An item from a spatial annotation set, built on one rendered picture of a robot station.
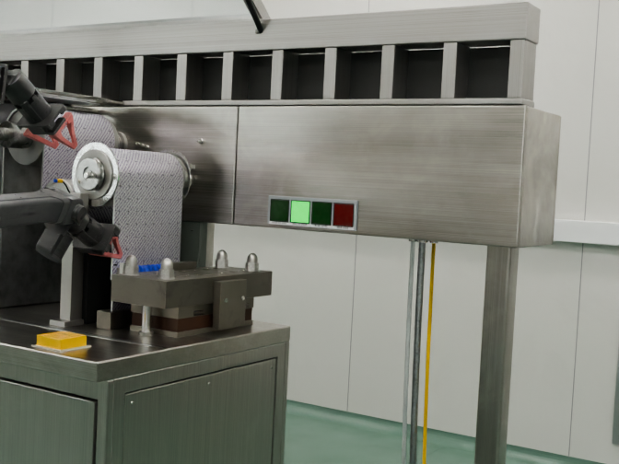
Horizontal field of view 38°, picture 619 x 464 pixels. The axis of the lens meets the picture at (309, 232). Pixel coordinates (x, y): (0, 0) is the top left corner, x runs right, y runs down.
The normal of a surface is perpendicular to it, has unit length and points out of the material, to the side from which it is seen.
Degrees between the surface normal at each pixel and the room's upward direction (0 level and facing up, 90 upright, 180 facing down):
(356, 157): 90
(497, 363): 90
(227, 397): 90
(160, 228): 90
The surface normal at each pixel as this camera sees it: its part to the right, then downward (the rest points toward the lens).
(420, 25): -0.53, 0.02
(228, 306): 0.84, 0.07
